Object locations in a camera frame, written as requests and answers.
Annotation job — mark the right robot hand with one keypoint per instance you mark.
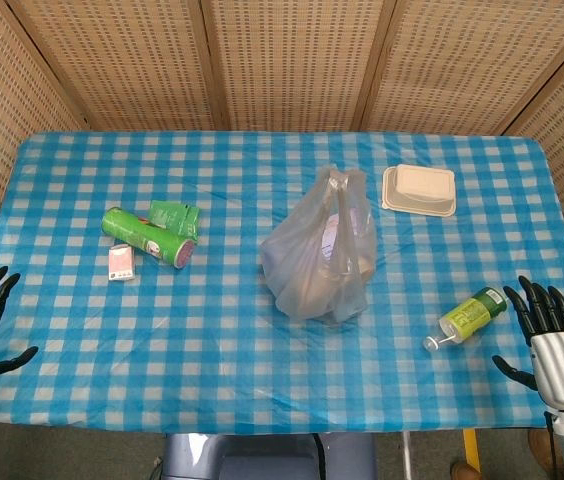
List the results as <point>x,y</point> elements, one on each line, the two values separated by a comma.
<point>559,357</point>

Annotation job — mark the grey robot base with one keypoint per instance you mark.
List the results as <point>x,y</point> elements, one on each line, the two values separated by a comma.
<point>267,456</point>

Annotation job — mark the translucent plastic bag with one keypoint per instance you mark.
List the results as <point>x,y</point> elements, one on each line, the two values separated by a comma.
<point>323,250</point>

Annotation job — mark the blue checkered tablecloth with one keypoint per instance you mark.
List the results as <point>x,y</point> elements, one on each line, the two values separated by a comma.
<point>242,310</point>

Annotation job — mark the green label plastic bottle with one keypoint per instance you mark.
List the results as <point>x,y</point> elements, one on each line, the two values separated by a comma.
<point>468,316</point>

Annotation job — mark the yellow table leg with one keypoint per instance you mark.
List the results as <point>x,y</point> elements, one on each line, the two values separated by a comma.
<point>470,454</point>

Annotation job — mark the pink card box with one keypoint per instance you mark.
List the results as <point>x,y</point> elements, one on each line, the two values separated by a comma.
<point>122,263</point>

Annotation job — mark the white table leg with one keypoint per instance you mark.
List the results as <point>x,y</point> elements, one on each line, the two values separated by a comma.
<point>405,452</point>

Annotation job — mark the green chips can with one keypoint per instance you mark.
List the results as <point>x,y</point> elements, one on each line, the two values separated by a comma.
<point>147,239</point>

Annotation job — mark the beige takeout container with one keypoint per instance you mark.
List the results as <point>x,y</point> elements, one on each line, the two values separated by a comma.
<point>419,191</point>

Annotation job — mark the green snack packet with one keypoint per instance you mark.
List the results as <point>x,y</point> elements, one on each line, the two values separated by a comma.
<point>176,218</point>

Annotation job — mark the woven folding screen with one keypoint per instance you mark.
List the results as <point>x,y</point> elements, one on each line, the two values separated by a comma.
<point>282,65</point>

